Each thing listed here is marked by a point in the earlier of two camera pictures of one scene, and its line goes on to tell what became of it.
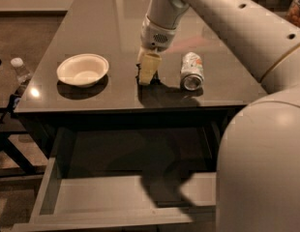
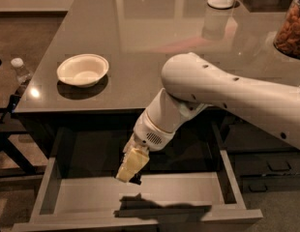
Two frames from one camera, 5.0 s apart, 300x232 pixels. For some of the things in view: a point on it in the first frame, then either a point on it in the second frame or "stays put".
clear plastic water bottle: x=22 y=74 stays put
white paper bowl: x=84 y=70 stays put
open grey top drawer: x=127 y=178 stays put
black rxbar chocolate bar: x=155 y=85 -> x=136 y=179
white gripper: x=155 y=37 -> x=149 y=131
